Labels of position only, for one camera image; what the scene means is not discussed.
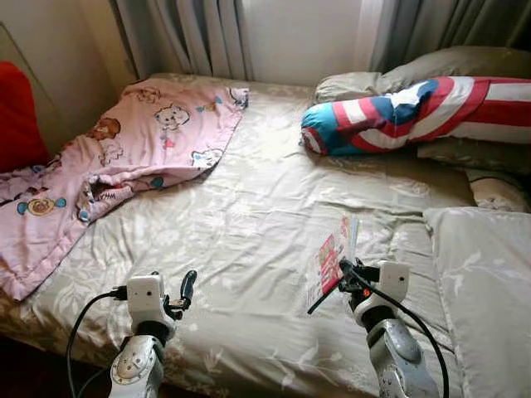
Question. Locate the small white floral pillow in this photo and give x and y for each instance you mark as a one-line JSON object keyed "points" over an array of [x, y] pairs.
{"points": [[498, 192]]}

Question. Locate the pink cartoon print blanket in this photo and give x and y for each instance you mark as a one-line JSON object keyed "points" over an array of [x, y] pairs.
{"points": [[141, 141]]}

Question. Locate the pink white book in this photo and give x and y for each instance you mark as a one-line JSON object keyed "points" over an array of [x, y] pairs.
{"points": [[332, 253]]}

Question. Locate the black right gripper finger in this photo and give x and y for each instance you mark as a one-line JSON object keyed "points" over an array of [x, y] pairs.
{"points": [[325, 299]]}

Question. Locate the beige pillow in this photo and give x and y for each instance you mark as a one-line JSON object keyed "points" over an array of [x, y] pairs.
{"points": [[456, 66]]}

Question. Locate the bed with beige floral sheet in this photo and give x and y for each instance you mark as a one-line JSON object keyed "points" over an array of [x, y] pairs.
{"points": [[249, 232]]}

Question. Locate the large grey floral pillow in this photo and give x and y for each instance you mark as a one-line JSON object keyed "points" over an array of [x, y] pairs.
{"points": [[485, 298]]}

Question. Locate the olive floral pillow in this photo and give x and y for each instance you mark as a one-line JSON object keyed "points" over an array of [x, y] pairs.
{"points": [[481, 155]]}

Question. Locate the light grey pillow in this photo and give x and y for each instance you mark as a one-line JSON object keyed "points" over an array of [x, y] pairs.
{"points": [[344, 85]]}

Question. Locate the red white blue bolster pillow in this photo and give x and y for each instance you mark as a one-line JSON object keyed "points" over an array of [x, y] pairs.
{"points": [[415, 116]]}

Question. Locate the large red covered mattress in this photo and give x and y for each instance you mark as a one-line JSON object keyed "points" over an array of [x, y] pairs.
{"points": [[21, 116]]}

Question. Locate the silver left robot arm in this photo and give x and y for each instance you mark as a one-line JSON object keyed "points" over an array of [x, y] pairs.
{"points": [[137, 369]]}

